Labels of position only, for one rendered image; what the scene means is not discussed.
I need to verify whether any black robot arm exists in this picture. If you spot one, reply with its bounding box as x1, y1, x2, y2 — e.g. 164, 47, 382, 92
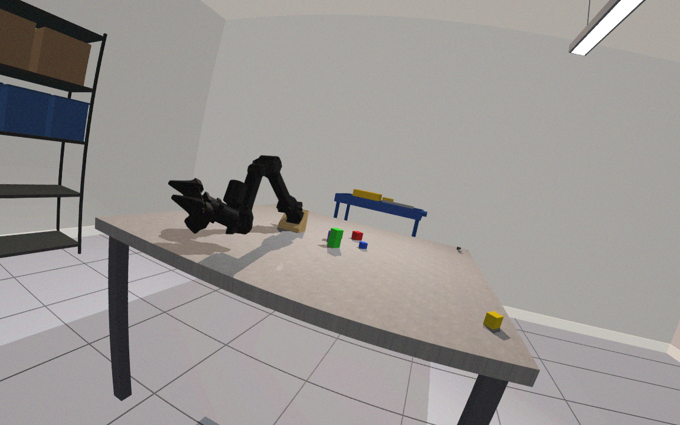
217, 155, 304, 235

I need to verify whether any green block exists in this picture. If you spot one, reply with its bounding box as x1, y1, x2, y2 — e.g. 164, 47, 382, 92
329, 228, 344, 240
327, 237, 341, 249

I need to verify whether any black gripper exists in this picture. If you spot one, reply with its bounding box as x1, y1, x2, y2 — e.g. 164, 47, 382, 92
168, 178, 226, 230

